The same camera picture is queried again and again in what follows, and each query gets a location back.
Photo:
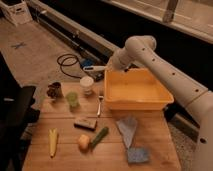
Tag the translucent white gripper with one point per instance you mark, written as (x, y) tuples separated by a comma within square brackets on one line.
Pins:
[(110, 64)]

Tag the white dish brush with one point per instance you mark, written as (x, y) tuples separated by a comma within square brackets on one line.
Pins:
[(94, 68)]

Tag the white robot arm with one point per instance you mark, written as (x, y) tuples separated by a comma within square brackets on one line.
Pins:
[(194, 97)]

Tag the white paper cup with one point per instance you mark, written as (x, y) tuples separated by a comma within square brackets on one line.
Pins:
[(86, 83)]

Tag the green plastic cup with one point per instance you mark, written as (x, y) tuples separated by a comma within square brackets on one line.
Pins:
[(72, 99)]

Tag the blue and black device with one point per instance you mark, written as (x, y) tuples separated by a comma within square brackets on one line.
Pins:
[(95, 71)]

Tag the metal fork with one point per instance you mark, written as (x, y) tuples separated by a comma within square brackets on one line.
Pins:
[(100, 97)]

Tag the yellow plastic bin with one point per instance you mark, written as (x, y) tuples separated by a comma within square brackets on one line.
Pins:
[(136, 89)]

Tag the blue folded cloth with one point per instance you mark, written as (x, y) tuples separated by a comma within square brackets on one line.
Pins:
[(127, 127)]

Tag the dark rectangular sponge block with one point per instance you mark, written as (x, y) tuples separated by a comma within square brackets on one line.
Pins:
[(85, 123)]

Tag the green cucumber toy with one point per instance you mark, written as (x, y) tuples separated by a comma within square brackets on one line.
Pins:
[(99, 137)]

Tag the yellow corn toy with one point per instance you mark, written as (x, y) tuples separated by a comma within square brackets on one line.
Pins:
[(53, 137)]

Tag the blue sponge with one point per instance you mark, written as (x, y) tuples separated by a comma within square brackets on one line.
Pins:
[(137, 155)]

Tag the black chair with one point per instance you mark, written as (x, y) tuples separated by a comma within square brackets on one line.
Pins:
[(16, 113)]

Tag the white cardboard box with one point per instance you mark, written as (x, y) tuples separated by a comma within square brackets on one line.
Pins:
[(17, 14)]

